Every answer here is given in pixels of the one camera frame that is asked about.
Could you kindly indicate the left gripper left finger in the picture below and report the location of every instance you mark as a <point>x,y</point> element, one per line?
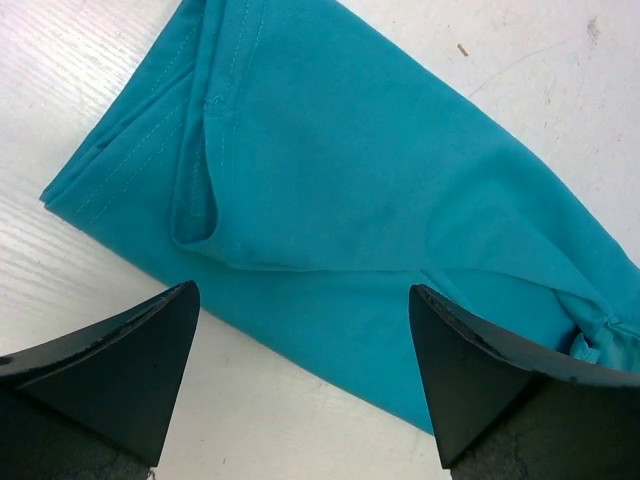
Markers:
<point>97,403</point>

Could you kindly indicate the teal t-shirt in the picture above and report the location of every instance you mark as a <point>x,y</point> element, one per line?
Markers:
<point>306,173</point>

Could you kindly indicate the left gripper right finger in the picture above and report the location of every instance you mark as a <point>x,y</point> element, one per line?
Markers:
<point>504,407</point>

